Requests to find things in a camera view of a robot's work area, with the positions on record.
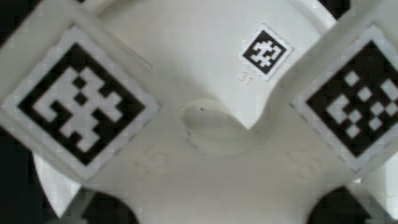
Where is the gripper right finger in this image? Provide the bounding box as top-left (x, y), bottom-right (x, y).
top-left (306, 186), bottom-right (398, 224)

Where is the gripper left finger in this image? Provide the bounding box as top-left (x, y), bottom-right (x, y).
top-left (59, 188), bottom-right (139, 224)

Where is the white cross-shaped table base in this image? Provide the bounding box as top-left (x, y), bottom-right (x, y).
top-left (0, 0), bottom-right (398, 224)

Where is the white round table top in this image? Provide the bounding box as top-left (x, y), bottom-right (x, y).
top-left (36, 0), bottom-right (398, 224)

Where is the white cylindrical table leg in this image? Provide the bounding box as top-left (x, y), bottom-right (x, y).
top-left (182, 98), bottom-right (247, 151)

